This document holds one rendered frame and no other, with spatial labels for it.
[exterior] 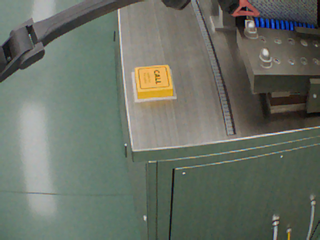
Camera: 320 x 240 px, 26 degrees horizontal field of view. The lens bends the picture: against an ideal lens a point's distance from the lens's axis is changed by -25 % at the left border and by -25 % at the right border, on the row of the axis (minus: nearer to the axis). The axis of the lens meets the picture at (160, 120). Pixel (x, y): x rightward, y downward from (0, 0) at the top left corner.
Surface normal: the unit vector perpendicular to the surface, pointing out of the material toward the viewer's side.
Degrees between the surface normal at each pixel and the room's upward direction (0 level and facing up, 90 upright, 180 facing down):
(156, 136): 0
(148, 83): 0
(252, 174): 90
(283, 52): 0
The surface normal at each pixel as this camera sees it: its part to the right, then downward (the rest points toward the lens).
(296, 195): 0.12, 0.77
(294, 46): 0.00, -0.64
